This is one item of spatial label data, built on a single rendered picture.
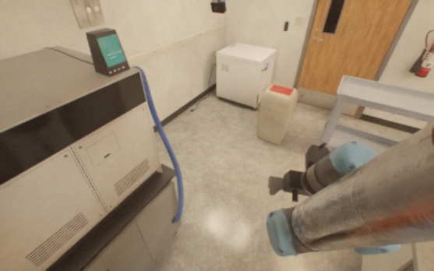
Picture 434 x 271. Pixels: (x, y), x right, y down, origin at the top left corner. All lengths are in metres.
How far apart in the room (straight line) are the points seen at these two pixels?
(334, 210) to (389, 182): 0.08
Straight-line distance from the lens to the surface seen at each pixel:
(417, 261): 1.28
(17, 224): 1.07
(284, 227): 0.39
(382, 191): 0.22
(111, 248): 1.38
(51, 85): 1.10
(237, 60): 3.25
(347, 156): 0.46
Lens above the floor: 1.82
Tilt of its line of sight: 39 degrees down
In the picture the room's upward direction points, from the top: 1 degrees clockwise
